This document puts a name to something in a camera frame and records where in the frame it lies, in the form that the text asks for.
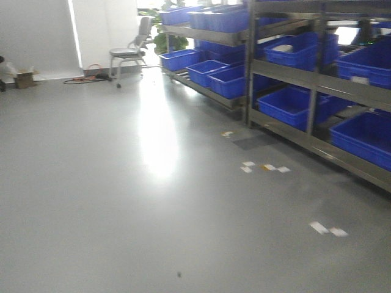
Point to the green potted plant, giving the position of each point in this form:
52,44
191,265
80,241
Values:
163,42

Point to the steel shelf rack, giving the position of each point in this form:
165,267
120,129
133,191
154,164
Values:
221,34
351,76

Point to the cardboard box on floor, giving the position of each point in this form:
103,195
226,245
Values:
24,79

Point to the blue bin middle shelf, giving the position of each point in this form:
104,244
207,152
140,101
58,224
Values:
297,51

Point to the far steel shelf rack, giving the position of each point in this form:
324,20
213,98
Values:
221,34

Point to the grey rolling chair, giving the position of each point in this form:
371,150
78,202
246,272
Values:
133,51

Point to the blue bin lower middle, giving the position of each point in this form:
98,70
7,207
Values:
289,105

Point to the blue bin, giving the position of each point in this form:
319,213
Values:
289,105
366,136

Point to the blue bin lower near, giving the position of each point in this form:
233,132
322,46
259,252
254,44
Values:
366,136

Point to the near steel shelf rack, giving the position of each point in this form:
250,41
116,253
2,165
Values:
351,76

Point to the blue bin far floor-level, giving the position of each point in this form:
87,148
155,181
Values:
181,59

